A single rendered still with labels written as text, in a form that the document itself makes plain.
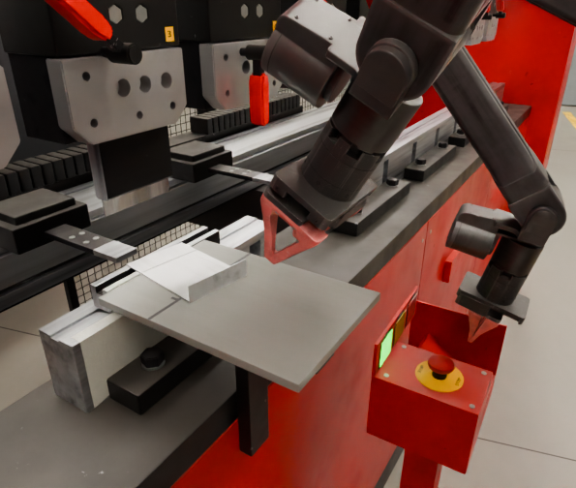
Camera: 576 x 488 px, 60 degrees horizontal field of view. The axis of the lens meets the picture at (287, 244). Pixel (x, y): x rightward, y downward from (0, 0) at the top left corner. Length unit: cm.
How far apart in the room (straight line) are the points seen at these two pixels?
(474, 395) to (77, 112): 64
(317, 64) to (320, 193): 11
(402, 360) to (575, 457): 117
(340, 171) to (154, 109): 23
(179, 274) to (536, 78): 216
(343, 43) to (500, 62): 220
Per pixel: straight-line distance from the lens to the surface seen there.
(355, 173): 43
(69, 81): 50
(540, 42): 255
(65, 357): 61
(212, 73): 63
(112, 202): 60
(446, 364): 80
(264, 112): 66
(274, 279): 60
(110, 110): 53
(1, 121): 47
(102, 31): 47
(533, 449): 191
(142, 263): 65
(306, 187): 44
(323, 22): 41
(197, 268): 62
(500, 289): 80
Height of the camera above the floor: 130
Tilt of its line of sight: 26 degrees down
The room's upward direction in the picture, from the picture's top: straight up
